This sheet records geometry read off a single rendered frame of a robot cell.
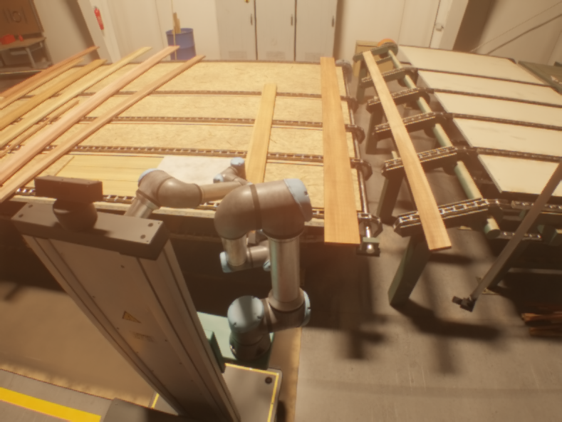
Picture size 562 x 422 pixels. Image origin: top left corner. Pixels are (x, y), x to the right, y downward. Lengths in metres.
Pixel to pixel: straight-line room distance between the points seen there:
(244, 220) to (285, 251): 0.16
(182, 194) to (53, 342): 2.00
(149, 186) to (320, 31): 6.12
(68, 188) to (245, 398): 1.56
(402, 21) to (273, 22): 2.79
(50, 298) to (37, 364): 0.60
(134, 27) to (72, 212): 8.24
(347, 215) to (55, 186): 1.62
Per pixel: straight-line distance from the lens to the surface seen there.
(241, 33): 7.24
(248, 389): 1.94
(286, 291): 0.95
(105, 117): 3.63
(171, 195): 1.21
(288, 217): 0.76
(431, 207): 2.08
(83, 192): 0.60
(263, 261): 1.13
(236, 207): 0.74
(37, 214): 0.76
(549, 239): 2.51
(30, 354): 2.98
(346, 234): 1.83
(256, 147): 2.55
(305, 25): 7.03
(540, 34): 9.06
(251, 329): 1.01
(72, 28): 9.77
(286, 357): 2.34
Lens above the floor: 2.18
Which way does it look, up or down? 42 degrees down
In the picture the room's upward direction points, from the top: straight up
